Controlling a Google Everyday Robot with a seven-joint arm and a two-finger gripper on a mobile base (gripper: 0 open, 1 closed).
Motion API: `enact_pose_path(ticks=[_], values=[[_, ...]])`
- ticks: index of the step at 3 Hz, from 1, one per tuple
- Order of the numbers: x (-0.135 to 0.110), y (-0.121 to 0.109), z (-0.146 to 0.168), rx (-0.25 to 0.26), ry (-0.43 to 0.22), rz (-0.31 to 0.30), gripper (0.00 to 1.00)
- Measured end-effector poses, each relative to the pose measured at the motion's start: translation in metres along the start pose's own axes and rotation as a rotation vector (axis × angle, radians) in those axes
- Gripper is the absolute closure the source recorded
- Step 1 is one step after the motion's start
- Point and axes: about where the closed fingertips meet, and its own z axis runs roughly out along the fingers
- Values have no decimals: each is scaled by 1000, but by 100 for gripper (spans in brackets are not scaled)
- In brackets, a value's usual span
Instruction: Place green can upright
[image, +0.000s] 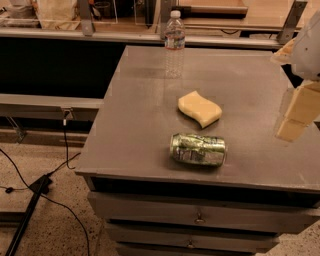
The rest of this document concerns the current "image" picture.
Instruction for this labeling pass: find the grey metal rail frame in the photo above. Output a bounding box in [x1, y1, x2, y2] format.
[0, 0, 320, 49]

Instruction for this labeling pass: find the clear plastic water bottle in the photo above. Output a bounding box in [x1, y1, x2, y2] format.
[164, 10, 185, 78]

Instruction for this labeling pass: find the hanging black cable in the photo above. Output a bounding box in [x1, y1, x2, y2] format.
[61, 109, 82, 170]

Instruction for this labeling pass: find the top drawer metal handle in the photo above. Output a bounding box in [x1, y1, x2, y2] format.
[194, 212, 205, 225]

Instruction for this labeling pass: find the grey metal bench beam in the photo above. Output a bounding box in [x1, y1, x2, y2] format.
[0, 94, 103, 121]

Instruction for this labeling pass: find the drawer metal handle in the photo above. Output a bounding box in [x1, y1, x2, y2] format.
[194, 212, 205, 225]
[186, 240, 195, 249]

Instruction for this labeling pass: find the green soda can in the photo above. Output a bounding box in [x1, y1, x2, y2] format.
[170, 133, 226, 167]

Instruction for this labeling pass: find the black floor cable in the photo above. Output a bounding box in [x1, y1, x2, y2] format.
[0, 148, 92, 256]

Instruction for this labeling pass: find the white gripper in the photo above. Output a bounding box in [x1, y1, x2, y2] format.
[270, 10, 320, 141]

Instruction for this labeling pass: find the grey drawer cabinet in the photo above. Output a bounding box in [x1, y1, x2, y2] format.
[76, 46, 320, 256]

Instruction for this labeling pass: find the black floor bar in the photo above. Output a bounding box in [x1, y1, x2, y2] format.
[5, 175, 52, 256]

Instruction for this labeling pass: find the yellow sponge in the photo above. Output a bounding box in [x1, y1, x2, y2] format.
[178, 91, 222, 129]

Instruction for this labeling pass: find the beige bag on shelf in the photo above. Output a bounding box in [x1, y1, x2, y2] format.
[33, 0, 80, 30]

